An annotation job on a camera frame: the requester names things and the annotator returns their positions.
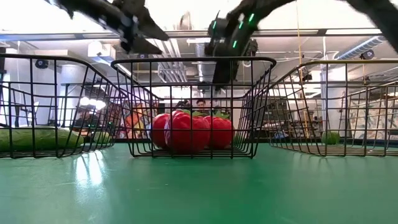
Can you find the black round ceiling speaker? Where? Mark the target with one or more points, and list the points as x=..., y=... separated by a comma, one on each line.
x=143, y=56
x=367, y=54
x=42, y=63

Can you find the red plush tomato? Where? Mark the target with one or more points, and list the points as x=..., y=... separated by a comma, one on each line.
x=158, y=130
x=186, y=133
x=221, y=132

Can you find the patterned wall mural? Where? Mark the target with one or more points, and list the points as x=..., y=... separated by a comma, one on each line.
x=376, y=119

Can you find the white ceiling light fixture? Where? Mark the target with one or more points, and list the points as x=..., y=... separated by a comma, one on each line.
x=199, y=40

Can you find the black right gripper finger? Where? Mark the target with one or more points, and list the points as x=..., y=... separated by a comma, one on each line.
x=222, y=81

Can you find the long dark ceiling beam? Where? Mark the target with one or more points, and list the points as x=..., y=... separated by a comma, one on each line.
x=295, y=32

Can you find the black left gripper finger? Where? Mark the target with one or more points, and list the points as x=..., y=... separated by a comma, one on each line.
x=144, y=46
x=150, y=26

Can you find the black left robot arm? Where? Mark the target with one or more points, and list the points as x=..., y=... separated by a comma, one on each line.
x=87, y=9

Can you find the silver ventilation duct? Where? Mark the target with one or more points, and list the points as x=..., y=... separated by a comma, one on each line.
x=203, y=65

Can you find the white ceiling box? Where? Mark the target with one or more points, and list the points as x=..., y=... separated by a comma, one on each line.
x=101, y=49

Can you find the green plush cucumber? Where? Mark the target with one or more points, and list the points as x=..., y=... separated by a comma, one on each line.
x=40, y=140

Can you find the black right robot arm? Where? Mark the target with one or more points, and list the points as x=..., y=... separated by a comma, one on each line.
x=264, y=7

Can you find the black hanging ceiling device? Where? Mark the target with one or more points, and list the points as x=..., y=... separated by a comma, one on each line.
x=254, y=49

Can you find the person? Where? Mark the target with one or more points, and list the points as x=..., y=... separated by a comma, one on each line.
x=84, y=119
x=201, y=105
x=135, y=123

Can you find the green plush lime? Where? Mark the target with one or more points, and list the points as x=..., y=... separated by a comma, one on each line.
x=101, y=137
x=330, y=138

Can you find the silver spiral ceiling duct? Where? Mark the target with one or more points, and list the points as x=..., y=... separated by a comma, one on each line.
x=360, y=47

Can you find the bright round lamp cluster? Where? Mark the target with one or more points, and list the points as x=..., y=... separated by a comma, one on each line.
x=92, y=102

